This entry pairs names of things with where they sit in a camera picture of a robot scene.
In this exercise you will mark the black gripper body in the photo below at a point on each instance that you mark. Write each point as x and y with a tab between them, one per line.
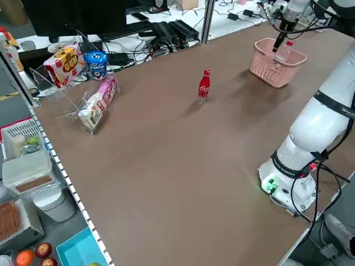
288	25

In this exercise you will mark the clear water bottle red cap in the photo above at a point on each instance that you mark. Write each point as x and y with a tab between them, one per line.
284	54

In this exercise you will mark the red cola bottle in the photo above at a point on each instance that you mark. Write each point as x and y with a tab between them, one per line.
204	86

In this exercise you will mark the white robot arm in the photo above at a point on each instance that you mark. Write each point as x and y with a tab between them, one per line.
313	122
295	5

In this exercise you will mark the pink plastic basket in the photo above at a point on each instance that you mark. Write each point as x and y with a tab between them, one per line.
266	69

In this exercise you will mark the black power adapter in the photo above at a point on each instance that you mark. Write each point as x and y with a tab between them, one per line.
234	16

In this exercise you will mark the black power brick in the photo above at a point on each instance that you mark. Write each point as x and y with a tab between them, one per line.
184	29
163	30

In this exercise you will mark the cardboard box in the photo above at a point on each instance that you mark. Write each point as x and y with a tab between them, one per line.
188	3

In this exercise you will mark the black keyboard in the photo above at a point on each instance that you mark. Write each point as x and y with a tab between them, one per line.
127	29

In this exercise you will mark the pink snack packet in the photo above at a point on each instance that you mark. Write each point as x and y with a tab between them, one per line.
108	92

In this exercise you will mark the blue snack cup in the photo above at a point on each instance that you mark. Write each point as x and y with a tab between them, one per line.
96	66

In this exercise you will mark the beige snack packet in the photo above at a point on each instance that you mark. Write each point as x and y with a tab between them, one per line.
93	112

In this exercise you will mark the black computer monitor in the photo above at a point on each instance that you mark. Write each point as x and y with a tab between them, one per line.
72	16

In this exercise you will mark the yellow red biscuit packet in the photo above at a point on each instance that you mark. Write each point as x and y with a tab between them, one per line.
65	65

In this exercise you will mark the white slotted crate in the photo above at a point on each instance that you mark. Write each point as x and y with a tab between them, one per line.
16	133

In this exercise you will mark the grey white small bin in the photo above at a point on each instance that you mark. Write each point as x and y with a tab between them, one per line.
54	205

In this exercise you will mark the white lidded storage box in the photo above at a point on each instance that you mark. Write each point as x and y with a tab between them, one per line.
27	171

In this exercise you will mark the teal plastic tray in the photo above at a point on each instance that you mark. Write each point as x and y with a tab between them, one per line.
75	249

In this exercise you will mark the red apple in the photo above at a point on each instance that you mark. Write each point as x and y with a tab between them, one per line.
49	262
43	250

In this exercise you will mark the orange fruit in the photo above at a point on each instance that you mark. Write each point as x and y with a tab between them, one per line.
25	257

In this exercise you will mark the aluminium post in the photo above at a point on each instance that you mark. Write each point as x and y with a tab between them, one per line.
208	22

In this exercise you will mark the aluminium table rail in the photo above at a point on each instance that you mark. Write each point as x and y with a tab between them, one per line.
69	183

